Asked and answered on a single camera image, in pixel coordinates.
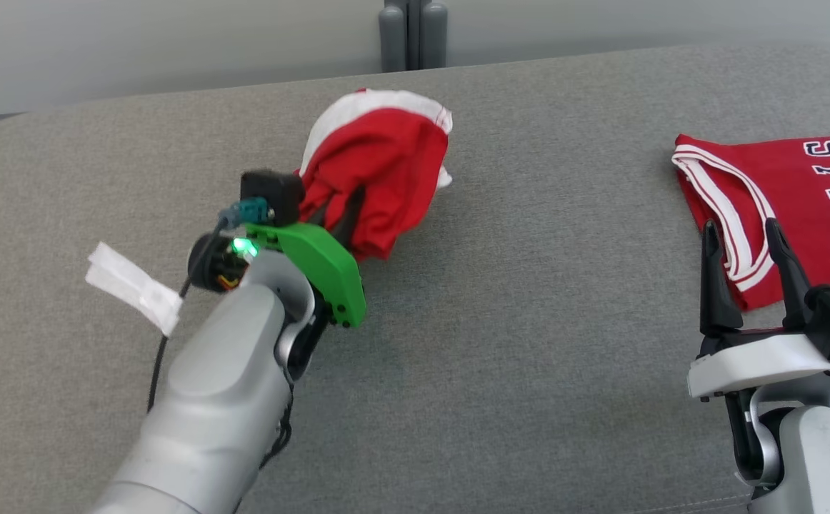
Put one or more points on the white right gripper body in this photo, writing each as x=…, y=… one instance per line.
x=758, y=360

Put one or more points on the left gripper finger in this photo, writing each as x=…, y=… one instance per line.
x=349, y=218
x=323, y=216

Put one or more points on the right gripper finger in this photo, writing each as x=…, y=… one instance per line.
x=790, y=278
x=716, y=285

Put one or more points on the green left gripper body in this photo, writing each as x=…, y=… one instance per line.
x=322, y=264

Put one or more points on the red shorts white stripe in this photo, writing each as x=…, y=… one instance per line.
x=386, y=164

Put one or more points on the red shirt white sleeves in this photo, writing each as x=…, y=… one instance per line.
x=801, y=207

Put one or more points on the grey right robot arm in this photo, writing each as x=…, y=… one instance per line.
x=815, y=457

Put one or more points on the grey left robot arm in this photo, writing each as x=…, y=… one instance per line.
x=222, y=400

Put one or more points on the white tape tag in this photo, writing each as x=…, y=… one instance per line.
x=129, y=282

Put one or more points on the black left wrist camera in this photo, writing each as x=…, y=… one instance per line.
x=272, y=193

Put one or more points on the grey metal frame post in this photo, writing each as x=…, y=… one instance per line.
x=393, y=36

